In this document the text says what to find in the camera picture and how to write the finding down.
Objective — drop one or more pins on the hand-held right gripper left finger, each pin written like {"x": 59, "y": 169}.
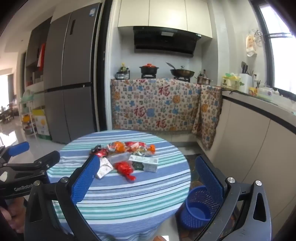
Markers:
{"x": 85, "y": 178}

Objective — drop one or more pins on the gold black foil bag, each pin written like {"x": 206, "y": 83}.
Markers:
{"x": 137, "y": 165}

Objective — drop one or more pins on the white paper box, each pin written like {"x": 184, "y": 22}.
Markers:
{"x": 145, "y": 163}

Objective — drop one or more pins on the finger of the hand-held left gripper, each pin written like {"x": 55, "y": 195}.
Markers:
{"x": 18, "y": 148}
{"x": 46, "y": 160}

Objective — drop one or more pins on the black range hood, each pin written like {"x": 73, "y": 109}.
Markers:
{"x": 164, "y": 42}

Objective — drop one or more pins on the white silver packet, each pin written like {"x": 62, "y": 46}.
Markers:
{"x": 105, "y": 168}

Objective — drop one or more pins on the narrow printed cloth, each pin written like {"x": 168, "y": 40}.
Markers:
{"x": 208, "y": 111}

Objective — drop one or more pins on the orange silver snack bag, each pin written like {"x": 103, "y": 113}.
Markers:
{"x": 118, "y": 147}

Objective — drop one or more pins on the grey refrigerator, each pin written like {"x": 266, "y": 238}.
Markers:
{"x": 69, "y": 81}

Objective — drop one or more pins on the beige kitchen counter cabinet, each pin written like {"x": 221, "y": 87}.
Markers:
{"x": 254, "y": 139}

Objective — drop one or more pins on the condiment bottles rack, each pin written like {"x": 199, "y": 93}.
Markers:
{"x": 122, "y": 74}

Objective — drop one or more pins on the round table, striped cloth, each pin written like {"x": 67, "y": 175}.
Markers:
{"x": 127, "y": 197}

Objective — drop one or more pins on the blue mesh wastebasket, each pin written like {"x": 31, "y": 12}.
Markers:
{"x": 196, "y": 213}

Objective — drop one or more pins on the white knife holder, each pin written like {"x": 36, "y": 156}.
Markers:
{"x": 246, "y": 81}

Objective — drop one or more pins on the steel pot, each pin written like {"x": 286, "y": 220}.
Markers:
{"x": 203, "y": 80}

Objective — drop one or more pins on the grey shelving cabinet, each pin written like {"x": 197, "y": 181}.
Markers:
{"x": 34, "y": 41}

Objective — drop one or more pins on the red crumpled wrapper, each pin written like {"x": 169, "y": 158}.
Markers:
{"x": 123, "y": 168}

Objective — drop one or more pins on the hanging metal strainer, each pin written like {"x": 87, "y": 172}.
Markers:
{"x": 258, "y": 38}

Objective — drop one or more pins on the white wall cabinet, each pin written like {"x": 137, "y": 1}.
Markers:
{"x": 161, "y": 16}

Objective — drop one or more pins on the wok with glass lid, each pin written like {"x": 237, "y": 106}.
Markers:
{"x": 182, "y": 72}

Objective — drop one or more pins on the window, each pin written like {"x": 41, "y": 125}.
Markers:
{"x": 282, "y": 58}

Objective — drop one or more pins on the pale yellow plastic container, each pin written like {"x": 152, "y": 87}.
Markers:
{"x": 231, "y": 81}

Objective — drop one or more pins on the black pot with orange lid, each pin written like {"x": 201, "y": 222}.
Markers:
{"x": 148, "y": 69}

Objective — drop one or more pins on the large printed cloth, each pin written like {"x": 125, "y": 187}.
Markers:
{"x": 150, "y": 106}

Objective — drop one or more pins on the red foil bag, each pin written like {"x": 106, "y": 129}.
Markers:
{"x": 100, "y": 153}

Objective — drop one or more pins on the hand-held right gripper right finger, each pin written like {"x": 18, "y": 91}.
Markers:
{"x": 208, "y": 183}

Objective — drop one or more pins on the person's left hand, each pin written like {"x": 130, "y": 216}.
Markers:
{"x": 12, "y": 217}

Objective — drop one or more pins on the red white wrapper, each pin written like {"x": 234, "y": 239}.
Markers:
{"x": 134, "y": 144}

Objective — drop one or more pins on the yellow white cardboard box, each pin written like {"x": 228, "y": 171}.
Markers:
{"x": 42, "y": 125}

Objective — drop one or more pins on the orange plastic bag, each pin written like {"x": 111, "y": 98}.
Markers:
{"x": 151, "y": 149}

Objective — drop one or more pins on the hanging white printed bag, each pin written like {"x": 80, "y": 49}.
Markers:
{"x": 251, "y": 45}

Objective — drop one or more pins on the clear plastic box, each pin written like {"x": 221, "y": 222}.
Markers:
{"x": 118, "y": 158}

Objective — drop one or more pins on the small yellow box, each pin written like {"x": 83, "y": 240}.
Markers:
{"x": 253, "y": 91}

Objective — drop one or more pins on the red hanging cloth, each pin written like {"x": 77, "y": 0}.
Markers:
{"x": 42, "y": 56}

